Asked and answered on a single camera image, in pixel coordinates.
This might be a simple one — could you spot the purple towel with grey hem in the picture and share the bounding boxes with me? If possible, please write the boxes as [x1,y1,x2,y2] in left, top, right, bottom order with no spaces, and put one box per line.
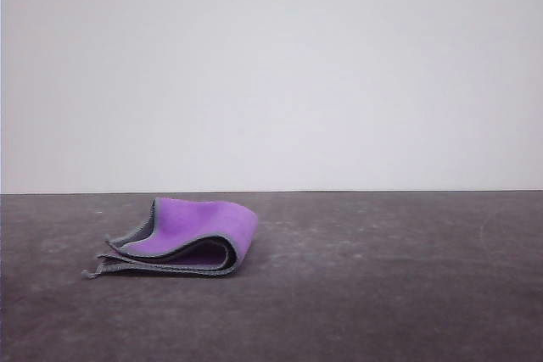
[80,196,260,281]

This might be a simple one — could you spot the grey table cloth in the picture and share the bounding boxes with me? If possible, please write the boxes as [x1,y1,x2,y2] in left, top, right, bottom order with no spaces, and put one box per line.
[0,190,543,362]

